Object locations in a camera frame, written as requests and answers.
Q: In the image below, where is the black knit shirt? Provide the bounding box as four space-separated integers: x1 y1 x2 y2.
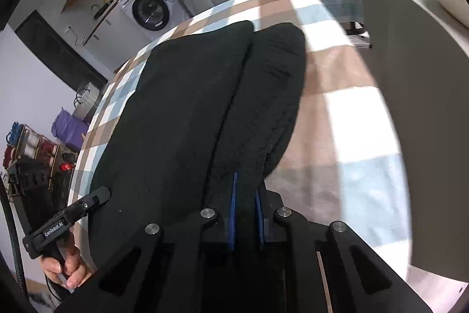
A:
88 21 307 267

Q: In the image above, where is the left hand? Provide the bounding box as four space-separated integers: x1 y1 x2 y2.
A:
39 233 93 289

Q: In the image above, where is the shoe rack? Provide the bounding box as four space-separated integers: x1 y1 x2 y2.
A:
3 121 78 197

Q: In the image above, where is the purple bag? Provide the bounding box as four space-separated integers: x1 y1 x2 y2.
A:
51 109 88 153

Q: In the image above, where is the checkered bed sheet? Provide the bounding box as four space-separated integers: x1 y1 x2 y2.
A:
69 0 411 277

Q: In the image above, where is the woven laundry basket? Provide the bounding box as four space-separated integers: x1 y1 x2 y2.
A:
72 82 100 123

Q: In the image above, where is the white washing machine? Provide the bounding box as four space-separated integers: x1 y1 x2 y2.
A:
118 0 186 39

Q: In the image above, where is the grey cabinet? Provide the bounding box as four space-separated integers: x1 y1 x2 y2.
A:
362 0 468 281

